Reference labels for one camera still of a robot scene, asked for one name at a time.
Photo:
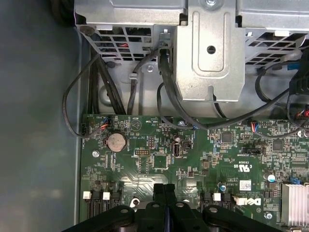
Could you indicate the black open PC case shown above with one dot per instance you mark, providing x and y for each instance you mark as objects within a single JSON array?
[{"x": 36, "y": 120}]

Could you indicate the green motherboard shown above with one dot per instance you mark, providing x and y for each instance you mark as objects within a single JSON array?
[{"x": 205, "y": 154}]

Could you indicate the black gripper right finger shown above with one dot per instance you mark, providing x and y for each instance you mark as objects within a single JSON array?
[{"x": 173, "y": 212}]

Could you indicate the silver finned heatsink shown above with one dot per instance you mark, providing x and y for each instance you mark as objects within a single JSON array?
[{"x": 294, "y": 203}]

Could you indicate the metal drive cage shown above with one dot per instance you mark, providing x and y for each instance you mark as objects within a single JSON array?
[{"x": 217, "y": 79}]

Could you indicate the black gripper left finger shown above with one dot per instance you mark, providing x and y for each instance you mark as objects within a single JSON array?
[{"x": 158, "y": 207}]

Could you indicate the RAM slot white clips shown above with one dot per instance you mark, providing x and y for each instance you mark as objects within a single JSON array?
[
  {"x": 106, "y": 204},
  {"x": 87, "y": 205},
  {"x": 234, "y": 200},
  {"x": 217, "y": 197}
]

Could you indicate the white motherboard sticker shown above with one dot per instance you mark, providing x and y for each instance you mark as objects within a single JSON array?
[{"x": 245, "y": 184}]

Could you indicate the internal USB port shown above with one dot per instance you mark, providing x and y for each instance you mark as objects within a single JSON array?
[{"x": 176, "y": 150}]

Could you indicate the RAM slot black clips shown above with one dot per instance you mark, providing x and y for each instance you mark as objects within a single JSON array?
[
  {"x": 96, "y": 203},
  {"x": 227, "y": 200},
  {"x": 206, "y": 200},
  {"x": 116, "y": 198}
]

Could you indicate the round coin battery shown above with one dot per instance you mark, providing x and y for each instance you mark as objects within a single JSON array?
[{"x": 116, "y": 141}]

